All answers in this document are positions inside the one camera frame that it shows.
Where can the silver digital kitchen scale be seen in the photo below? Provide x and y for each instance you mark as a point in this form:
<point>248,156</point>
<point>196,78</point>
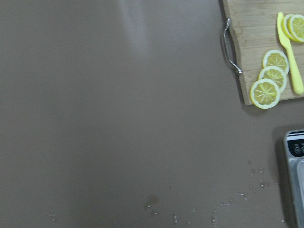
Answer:
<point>294,154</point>

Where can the brown table mat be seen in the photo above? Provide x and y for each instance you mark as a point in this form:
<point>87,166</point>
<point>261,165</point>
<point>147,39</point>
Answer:
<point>125,114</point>

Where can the lemon slice front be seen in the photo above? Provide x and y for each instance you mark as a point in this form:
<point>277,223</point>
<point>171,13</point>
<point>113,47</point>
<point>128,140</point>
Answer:
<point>265,93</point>

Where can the lemon slice middle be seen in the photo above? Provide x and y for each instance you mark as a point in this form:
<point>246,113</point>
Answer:
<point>275,74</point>

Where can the lemon slice back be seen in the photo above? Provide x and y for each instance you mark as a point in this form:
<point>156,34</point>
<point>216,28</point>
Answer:
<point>276,58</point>

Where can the bamboo cutting board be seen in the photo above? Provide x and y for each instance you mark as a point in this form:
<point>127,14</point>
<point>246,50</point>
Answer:
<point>249,32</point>

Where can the yellow plastic knife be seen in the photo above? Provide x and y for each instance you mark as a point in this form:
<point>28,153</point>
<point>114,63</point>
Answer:
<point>295,77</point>

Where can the lemon slice under top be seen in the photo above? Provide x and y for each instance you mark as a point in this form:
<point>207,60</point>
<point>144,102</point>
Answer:
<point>285,26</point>

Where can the lemon slice top right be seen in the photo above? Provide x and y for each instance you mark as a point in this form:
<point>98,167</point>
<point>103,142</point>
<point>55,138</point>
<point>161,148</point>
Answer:
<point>296,27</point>

